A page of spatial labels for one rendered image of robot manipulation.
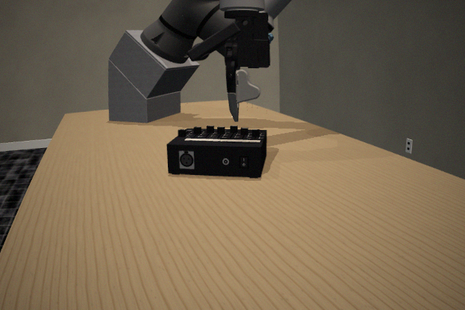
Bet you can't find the black lighting desk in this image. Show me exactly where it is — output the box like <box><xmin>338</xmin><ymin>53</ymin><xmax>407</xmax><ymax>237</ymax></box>
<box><xmin>166</xmin><ymin>126</ymin><xmax>267</xmax><ymax>179</ymax></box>

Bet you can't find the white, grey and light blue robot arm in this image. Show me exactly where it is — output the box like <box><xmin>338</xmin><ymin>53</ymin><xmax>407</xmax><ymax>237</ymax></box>
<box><xmin>140</xmin><ymin>0</ymin><xmax>291</xmax><ymax>64</ymax></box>

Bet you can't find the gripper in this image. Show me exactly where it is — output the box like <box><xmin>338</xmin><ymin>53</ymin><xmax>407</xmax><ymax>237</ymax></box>
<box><xmin>225</xmin><ymin>10</ymin><xmax>270</xmax><ymax>122</ymax></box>

